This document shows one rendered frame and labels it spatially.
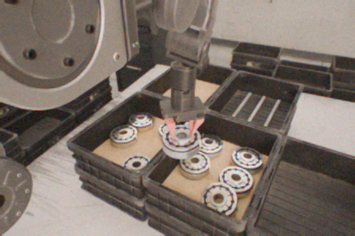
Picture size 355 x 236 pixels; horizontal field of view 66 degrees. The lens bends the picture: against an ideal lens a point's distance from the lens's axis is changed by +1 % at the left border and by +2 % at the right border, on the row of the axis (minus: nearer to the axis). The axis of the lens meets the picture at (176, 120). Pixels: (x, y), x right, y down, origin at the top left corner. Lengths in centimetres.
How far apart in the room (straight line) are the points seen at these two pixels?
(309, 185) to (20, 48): 90
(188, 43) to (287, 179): 59
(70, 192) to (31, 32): 94
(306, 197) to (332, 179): 13
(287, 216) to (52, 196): 79
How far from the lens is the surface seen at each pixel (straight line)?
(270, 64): 247
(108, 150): 102
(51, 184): 115
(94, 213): 101
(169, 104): 65
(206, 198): 80
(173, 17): 33
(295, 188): 94
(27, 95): 19
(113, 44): 24
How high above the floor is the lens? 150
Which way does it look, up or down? 36 degrees down
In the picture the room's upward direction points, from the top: straight up
